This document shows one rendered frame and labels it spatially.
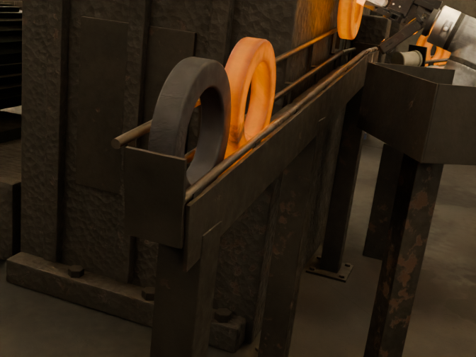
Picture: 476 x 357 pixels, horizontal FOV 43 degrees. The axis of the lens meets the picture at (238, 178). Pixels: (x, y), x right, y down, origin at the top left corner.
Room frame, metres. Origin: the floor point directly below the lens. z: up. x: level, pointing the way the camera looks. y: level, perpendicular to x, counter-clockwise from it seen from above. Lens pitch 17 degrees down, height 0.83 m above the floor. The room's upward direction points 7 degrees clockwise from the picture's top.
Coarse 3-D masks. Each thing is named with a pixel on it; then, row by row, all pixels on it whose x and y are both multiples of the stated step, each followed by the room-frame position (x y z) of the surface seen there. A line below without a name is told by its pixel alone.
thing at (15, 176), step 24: (0, 24) 2.09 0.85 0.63; (0, 48) 2.02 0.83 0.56; (0, 72) 2.00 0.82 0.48; (0, 96) 2.02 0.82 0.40; (0, 120) 2.12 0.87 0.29; (0, 144) 1.96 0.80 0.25; (0, 168) 1.72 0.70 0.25; (0, 192) 1.61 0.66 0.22; (0, 216) 1.61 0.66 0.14; (0, 240) 1.61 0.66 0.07
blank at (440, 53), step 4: (420, 36) 2.11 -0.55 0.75; (424, 36) 2.10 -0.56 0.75; (420, 40) 2.10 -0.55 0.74; (424, 40) 2.09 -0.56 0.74; (416, 44) 2.11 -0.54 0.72; (420, 44) 2.10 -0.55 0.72; (424, 44) 2.09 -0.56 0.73; (428, 44) 2.10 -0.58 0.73; (432, 44) 2.11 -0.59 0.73; (428, 48) 2.10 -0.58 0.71; (436, 48) 2.17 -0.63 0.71; (440, 48) 2.16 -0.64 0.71; (428, 52) 2.10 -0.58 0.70; (436, 52) 2.17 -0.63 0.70; (440, 52) 2.16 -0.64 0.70; (444, 52) 2.15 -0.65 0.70; (448, 52) 2.17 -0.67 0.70; (428, 56) 2.11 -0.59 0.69; (436, 56) 2.16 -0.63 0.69; (440, 56) 2.15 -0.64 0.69; (444, 56) 2.16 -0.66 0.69; (448, 56) 2.17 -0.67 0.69; (436, 64) 2.14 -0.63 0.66
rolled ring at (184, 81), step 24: (192, 72) 0.69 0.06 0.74; (216, 72) 0.74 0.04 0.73; (168, 96) 0.66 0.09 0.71; (192, 96) 0.67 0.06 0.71; (216, 96) 0.77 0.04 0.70; (168, 120) 0.65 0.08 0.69; (216, 120) 0.79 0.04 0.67; (168, 144) 0.64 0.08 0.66; (216, 144) 0.78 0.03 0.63; (192, 168) 0.76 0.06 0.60
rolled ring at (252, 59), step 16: (240, 48) 0.86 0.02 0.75; (256, 48) 0.87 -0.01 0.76; (272, 48) 0.94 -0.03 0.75; (240, 64) 0.84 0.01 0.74; (256, 64) 0.87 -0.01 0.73; (272, 64) 0.95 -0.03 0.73; (240, 80) 0.82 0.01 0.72; (256, 80) 0.96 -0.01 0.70; (272, 80) 0.96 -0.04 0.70; (240, 96) 0.82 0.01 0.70; (256, 96) 0.97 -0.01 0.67; (272, 96) 0.98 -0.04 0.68; (240, 112) 0.82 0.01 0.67; (256, 112) 0.96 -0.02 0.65; (240, 128) 0.83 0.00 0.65; (256, 128) 0.94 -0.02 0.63; (240, 144) 0.84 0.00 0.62
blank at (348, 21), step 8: (344, 0) 1.49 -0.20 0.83; (352, 0) 1.49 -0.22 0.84; (344, 8) 1.49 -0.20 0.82; (352, 8) 1.49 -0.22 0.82; (360, 8) 1.59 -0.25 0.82; (344, 16) 1.49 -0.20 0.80; (352, 16) 1.51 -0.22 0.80; (360, 16) 1.60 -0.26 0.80; (344, 24) 1.50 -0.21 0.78; (352, 24) 1.52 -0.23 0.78; (344, 32) 1.52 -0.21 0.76; (352, 32) 1.53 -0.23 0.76
